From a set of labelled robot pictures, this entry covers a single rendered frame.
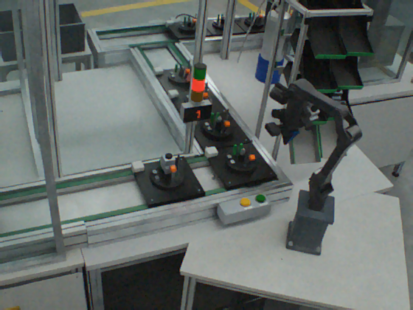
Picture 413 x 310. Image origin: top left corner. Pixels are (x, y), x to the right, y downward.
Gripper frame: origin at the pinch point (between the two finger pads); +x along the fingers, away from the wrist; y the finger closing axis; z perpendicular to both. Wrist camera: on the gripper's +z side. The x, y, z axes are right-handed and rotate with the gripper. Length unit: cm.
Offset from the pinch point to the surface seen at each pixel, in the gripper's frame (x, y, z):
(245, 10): 125, -201, 387
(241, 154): 22.8, 5.8, 19.6
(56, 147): 14, 81, 34
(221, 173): 28.4, 15.9, 16.3
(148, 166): 28, 44, 29
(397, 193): 125, -164, 52
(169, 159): 16.9, 39.1, 18.2
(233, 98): 39, -24, 84
